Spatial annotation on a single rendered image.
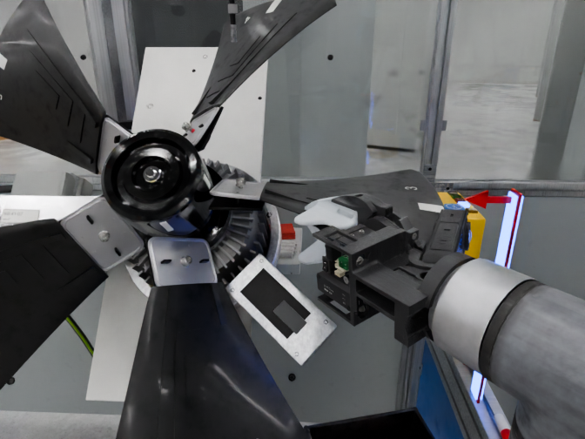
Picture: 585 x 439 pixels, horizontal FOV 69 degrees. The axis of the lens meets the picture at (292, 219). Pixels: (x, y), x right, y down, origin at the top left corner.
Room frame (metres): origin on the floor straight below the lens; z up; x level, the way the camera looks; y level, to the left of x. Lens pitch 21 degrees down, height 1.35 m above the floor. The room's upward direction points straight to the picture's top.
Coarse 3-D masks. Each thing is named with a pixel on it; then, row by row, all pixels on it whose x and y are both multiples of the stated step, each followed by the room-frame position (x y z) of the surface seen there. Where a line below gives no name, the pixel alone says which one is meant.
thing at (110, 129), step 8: (104, 120) 0.57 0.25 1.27; (112, 120) 0.57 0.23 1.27; (104, 128) 0.57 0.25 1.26; (112, 128) 0.57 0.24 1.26; (120, 128) 0.56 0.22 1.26; (104, 136) 0.58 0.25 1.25; (112, 136) 0.57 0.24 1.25; (120, 136) 0.56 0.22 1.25; (128, 136) 0.55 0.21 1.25; (104, 144) 0.58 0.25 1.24; (112, 144) 0.57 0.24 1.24; (104, 152) 0.58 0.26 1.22; (104, 160) 0.58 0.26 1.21
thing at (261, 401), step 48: (192, 288) 0.45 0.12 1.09; (144, 336) 0.38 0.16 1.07; (192, 336) 0.40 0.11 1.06; (240, 336) 0.44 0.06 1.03; (144, 384) 0.35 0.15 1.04; (192, 384) 0.36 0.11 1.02; (240, 384) 0.39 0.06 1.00; (144, 432) 0.32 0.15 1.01; (192, 432) 0.33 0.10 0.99; (240, 432) 0.35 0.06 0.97; (288, 432) 0.37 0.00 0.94
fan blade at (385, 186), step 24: (264, 192) 0.50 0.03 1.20; (288, 192) 0.50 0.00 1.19; (312, 192) 0.51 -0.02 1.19; (336, 192) 0.51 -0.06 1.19; (360, 192) 0.53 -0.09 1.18; (384, 192) 0.53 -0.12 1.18; (408, 192) 0.54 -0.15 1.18; (432, 192) 0.54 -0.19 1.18; (408, 216) 0.48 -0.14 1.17; (432, 216) 0.49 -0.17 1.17
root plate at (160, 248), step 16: (160, 240) 0.47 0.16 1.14; (176, 240) 0.49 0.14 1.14; (192, 240) 0.50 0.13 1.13; (160, 256) 0.46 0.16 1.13; (176, 256) 0.47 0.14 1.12; (192, 256) 0.49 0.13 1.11; (208, 256) 0.50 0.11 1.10; (160, 272) 0.44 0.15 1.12; (176, 272) 0.46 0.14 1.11; (192, 272) 0.47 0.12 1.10; (208, 272) 0.49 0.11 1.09
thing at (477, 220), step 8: (440, 192) 0.88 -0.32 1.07; (448, 200) 0.83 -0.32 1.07; (472, 216) 0.74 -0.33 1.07; (480, 216) 0.74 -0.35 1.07; (472, 224) 0.73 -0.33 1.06; (480, 224) 0.73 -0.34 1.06; (472, 232) 0.73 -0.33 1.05; (480, 232) 0.73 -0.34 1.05; (472, 240) 0.73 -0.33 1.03; (480, 240) 0.73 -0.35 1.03; (472, 248) 0.73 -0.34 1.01; (480, 248) 0.73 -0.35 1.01; (472, 256) 0.73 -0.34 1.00
